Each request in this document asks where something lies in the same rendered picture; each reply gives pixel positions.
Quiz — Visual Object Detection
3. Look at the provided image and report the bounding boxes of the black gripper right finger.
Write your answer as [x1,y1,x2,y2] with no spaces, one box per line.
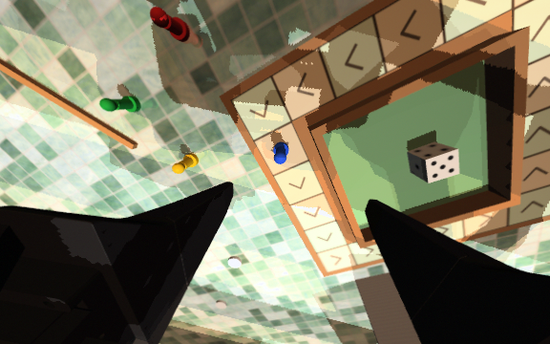
[365,199,550,344]

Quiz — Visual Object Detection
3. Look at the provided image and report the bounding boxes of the red game pawn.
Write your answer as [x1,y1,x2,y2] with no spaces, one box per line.
[150,7,190,42]

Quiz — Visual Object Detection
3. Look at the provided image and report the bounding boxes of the green pawn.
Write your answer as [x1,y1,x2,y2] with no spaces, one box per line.
[99,96,141,112]

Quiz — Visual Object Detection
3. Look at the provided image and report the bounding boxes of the tan six-sided die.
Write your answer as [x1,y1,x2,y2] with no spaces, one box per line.
[407,141,459,183]

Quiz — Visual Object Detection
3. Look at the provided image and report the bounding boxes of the brown wooden bar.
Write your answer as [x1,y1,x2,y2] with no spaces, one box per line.
[0,58,138,149]

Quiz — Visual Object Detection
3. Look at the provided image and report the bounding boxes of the dark blue pawn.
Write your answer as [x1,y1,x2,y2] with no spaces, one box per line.
[273,142,288,164]

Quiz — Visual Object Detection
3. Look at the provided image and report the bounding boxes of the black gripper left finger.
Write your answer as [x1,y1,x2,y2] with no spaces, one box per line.
[0,182,233,344]

